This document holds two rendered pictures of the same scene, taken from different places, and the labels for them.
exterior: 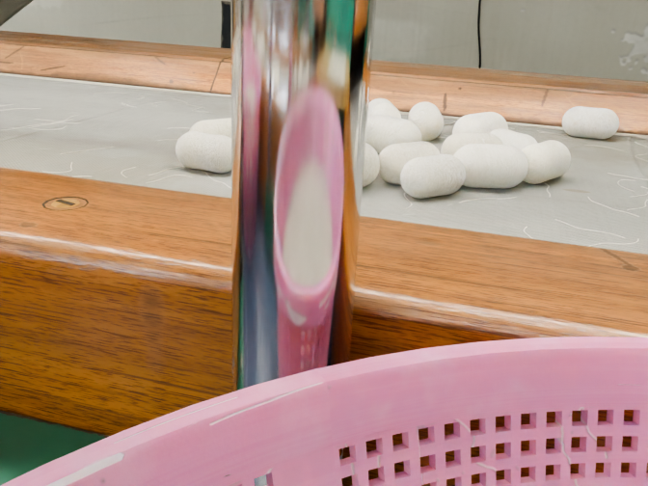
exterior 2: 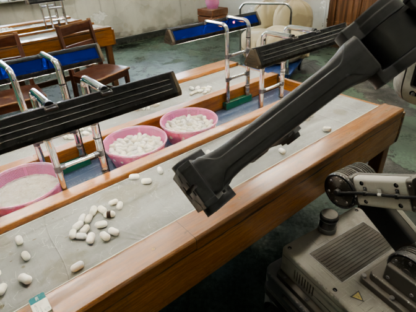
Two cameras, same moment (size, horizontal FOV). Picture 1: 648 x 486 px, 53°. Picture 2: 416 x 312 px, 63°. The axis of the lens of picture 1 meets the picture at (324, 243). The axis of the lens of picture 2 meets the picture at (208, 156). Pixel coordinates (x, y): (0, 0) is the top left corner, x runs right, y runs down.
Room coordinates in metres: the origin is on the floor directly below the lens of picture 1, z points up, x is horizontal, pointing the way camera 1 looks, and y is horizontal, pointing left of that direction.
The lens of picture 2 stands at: (1.07, -0.43, 1.43)
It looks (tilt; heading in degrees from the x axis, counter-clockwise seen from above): 32 degrees down; 128
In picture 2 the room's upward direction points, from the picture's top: 3 degrees counter-clockwise
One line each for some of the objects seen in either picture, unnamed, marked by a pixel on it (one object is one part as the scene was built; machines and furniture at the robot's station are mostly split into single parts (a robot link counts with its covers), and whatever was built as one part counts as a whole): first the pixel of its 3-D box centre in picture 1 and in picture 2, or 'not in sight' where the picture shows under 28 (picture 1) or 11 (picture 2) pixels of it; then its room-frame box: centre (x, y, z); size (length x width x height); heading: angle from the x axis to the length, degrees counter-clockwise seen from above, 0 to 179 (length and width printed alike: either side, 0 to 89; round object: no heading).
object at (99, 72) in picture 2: not in sight; (99, 71); (-1.74, 1.53, 0.45); 0.44 x 0.43 x 0.91; 98
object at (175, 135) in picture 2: not in sight; (189, 128); (0.14, 0.64, 0.72); 0.27 x 0.27 x 0.10
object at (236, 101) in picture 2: not in sight; (227, 62); (0.05, 1.10, 0.90); 0.20 x 0.19 x 0.45; 76
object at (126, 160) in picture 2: not in sight; (136, 149); (0.08, 0.36, 0.72); 0.27 x 0.27 x 0.10
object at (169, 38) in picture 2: not in sight; (216, 26); (-0.02, 1.11, 1.08); 0.62 x 0.08 x 0.07; 76
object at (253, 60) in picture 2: not in sight; (303, 43); (0.52, 0.97, 1.08); 0.62 x 0.08 x 0.07; 76
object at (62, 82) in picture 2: not in sight; (44, 116); (-0.18, 0.16, 0.90); 0.20 x 0.19 x 0.45; 76
